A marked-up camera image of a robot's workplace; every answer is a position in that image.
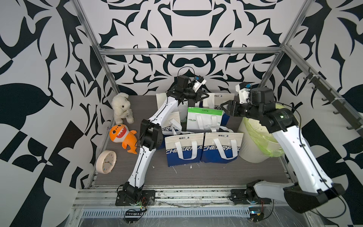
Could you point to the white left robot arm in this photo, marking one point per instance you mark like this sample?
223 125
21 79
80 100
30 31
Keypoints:
151 135

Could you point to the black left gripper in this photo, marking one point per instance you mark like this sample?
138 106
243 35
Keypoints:
198 95

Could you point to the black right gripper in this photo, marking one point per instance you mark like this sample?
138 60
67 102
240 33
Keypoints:
236 109

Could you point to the aluminium frame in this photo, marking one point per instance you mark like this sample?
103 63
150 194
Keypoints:
145 45

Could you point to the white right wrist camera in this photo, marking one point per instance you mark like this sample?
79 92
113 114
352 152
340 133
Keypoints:
243 90

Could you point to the white blue back right bag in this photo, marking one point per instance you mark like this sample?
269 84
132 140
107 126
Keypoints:
214 101

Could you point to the white round trash bin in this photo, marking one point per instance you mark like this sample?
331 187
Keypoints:
249 151

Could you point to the white tape roll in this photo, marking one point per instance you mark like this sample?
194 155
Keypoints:
106 162

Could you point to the green plastic bin liner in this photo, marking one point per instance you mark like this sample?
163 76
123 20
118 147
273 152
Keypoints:
263 139

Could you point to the green white back left bag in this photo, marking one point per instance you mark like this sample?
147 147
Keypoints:
161 98

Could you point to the white plush rabbit toy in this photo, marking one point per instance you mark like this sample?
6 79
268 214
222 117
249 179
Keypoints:
121 109

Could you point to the green white bag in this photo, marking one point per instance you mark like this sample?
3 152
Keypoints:
203 119
161 98

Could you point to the black wall hook rail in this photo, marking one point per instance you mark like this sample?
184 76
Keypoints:
331 96

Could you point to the green white middle bag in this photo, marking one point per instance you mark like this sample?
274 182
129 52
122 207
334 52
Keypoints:
203 119

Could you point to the orange plush monster toy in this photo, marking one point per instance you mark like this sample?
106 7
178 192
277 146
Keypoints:
127 138

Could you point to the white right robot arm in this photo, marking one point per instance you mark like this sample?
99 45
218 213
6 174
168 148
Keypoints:
313 187

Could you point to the blue white front right bag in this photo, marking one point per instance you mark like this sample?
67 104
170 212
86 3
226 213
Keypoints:
221 147

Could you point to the blue white front left bag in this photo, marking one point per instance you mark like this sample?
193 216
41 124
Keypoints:
184 149

